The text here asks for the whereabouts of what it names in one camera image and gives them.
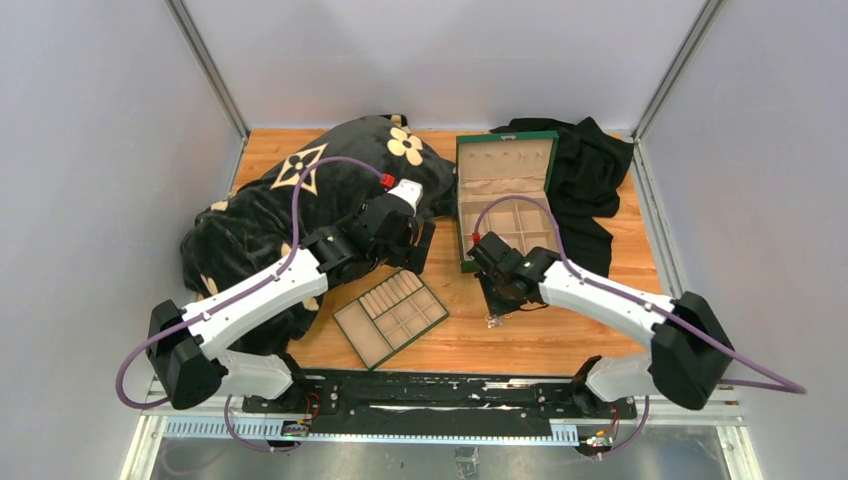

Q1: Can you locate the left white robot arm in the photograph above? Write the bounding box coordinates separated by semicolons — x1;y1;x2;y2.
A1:
146;193;436;413

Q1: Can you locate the black cloth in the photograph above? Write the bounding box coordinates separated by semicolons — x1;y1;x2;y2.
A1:
492;117;634;277

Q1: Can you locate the black blanket with beige flowers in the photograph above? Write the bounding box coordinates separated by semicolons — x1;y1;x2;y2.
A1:
180;115;458;358

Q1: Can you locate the green jewelry box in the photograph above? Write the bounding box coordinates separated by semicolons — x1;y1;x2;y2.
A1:
456;131;559;273

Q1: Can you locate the green jewelry tray insert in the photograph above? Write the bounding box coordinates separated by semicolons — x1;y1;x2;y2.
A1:
333;270;449;371

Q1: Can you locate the black mounting base plate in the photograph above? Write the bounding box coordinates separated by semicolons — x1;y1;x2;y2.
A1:
237;369;637;437

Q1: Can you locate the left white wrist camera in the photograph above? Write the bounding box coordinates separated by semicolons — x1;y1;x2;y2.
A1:
380;173;423;214

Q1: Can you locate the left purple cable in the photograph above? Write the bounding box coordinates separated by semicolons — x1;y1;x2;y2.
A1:
115;155;387;411

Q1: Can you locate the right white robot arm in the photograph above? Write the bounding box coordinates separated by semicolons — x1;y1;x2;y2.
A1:
468;232;733;418

